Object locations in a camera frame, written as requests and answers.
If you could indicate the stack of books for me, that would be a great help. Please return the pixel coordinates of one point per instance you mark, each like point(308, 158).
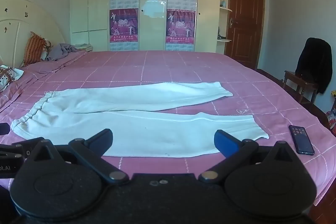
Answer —
point(84, 47)

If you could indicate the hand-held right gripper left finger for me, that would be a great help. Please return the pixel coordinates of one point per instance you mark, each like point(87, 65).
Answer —
point(101, 140)

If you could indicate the dark items on shelf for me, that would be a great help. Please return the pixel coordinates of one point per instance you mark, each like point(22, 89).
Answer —
point(221, 35)

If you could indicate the grey crumpled cloth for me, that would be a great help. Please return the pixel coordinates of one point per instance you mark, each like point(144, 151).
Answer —
point(61, 52)

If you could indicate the black jacket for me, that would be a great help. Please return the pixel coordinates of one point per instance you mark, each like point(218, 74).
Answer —
point(313, 61)

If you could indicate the orange striped pillow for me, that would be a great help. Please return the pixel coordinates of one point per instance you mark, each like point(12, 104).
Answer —
point(34, 48)

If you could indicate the cream corner shelves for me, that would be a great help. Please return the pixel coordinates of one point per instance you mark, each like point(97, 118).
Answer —
point(225, 10)

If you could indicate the cream wooden headboard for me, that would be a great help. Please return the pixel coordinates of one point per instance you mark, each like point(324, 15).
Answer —
point(15, 16)

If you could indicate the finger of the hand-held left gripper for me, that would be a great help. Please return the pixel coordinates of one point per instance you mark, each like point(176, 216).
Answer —
point(4, 129)
point(25, 144)

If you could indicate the white pants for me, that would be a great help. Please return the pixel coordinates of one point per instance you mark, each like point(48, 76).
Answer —
point(147, 129)

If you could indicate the red packets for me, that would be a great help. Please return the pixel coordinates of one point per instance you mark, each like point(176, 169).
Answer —
point(332, 117)

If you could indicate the black smartphone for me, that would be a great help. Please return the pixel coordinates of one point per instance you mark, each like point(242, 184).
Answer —
point(302, 140)

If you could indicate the brown wooden door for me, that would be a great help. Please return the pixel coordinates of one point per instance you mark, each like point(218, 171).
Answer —
point(246, 16)

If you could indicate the bed with pink checked sheet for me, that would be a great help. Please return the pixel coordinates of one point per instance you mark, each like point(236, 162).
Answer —
point(183, 69)

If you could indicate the white patterned pillow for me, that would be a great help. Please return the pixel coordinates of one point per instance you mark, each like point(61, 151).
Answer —
point(9, 75)

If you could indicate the small blue bottle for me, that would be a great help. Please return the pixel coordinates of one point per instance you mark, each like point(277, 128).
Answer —
point(224, 3)

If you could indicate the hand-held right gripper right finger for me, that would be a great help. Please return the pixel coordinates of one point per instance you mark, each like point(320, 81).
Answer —
point(225, 142)

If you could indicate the dark wooden chair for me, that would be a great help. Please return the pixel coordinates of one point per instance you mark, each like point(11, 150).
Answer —
point(299, 83)

